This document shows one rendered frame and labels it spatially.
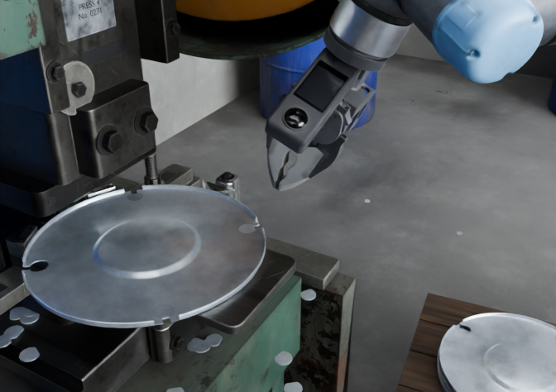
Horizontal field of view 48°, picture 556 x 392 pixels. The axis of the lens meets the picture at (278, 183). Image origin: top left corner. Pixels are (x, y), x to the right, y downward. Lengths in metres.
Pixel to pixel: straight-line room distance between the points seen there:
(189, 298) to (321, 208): 1.68
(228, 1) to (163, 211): 0.34
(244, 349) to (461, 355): 0.53
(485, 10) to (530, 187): 2.18
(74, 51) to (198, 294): 0.29
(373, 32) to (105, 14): 0.29
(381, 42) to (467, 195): 1.93
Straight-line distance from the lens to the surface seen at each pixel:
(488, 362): 1.24
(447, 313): 1.38
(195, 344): 0.84
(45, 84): 0.62
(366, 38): 0.63
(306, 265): 0.97
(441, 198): 2.49
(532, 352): 1.29
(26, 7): 0.58
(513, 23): 0.52
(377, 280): 2.00
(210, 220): 0.82
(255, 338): 0.86
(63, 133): 0.69
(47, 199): 0.71
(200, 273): 0.73
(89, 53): 0.70
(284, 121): 0.61
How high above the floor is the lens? 1.22
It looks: 29 degrees down
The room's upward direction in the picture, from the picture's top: straight up
